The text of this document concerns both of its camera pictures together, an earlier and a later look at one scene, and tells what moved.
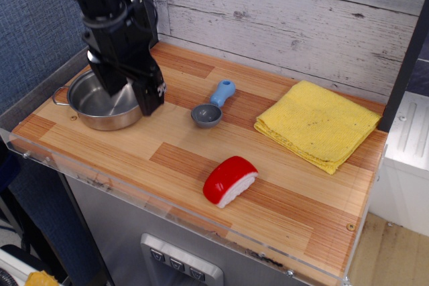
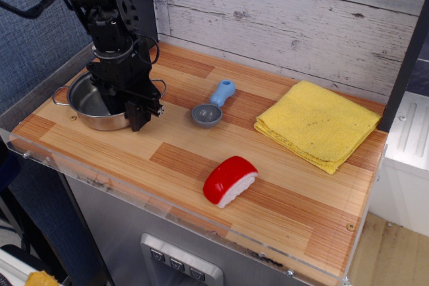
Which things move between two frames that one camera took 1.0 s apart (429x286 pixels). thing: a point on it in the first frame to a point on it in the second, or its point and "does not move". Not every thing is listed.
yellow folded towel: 317,124 does not move
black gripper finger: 113,76 to 115,102
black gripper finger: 151,91 to 137,115
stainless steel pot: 97,109 does not move
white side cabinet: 401,197 does not move
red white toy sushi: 228,179 does not move
